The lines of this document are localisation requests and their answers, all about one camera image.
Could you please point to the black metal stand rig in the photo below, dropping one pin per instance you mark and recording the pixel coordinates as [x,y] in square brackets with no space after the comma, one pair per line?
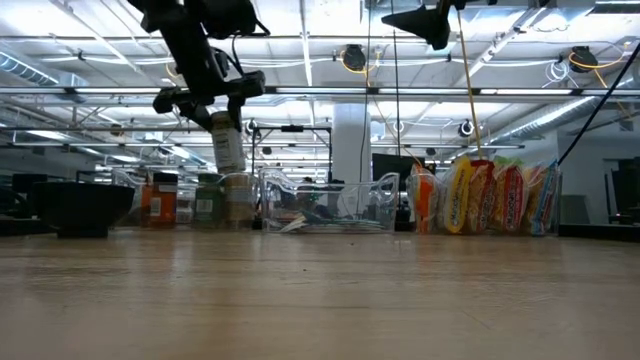
[292,128]

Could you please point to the teal plastic spoon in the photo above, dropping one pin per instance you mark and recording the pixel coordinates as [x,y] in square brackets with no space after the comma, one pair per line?
[350,222]

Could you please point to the black lid jar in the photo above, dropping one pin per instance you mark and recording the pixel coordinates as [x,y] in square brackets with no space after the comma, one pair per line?
[160,205]

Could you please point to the clear plastic bin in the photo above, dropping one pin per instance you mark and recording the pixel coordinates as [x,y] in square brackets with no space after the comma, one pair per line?
[370,205]
[130,200]
[556,220]

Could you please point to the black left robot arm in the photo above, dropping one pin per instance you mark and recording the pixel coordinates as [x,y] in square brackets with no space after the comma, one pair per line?
[190,50]

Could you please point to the green lid spice jar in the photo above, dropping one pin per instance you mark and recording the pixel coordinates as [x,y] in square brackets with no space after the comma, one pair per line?
[209,202]

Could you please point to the white lid glass jar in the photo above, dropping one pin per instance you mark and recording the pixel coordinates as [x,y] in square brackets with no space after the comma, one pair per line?
[227,147]

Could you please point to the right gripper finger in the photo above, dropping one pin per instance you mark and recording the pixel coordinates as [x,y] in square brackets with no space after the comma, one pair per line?
[430,25]

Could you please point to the red bowl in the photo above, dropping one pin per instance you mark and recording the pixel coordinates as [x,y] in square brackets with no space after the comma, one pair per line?
[82,205]

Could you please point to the black monitor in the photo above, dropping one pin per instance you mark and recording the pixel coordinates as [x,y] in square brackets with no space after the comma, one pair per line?
[395,165]

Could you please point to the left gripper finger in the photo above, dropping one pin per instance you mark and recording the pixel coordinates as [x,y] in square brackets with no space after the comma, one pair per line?
[236,110]
[204,117]

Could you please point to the red Maruchan ramen packet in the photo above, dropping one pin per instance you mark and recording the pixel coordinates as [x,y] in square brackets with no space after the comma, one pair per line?
[481,200]

